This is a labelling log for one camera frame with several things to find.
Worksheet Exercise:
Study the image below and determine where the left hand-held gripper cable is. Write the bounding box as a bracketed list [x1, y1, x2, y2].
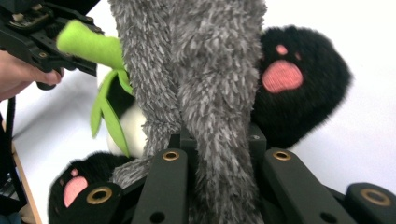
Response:
[2, 96, 18, 188]

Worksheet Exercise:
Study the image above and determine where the wooden table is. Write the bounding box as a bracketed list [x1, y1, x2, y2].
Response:
[10, 144, 44, 224]

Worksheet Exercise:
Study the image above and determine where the grey fluffy scarf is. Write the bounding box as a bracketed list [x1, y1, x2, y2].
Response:
[106, 0, 269, 224]

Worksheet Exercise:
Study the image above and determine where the pale blue table mat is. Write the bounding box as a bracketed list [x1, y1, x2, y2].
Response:
[0, 0, 396, 224]

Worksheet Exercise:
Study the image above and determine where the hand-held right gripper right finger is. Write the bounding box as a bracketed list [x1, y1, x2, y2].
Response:
[247, 124, 358, 224]

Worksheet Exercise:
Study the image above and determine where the panda plush toy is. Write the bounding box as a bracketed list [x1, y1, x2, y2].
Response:
[48, 20, 354, 224]

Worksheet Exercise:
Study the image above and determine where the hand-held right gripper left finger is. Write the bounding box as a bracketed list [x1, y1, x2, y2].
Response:
[130, 125, 191, 224]

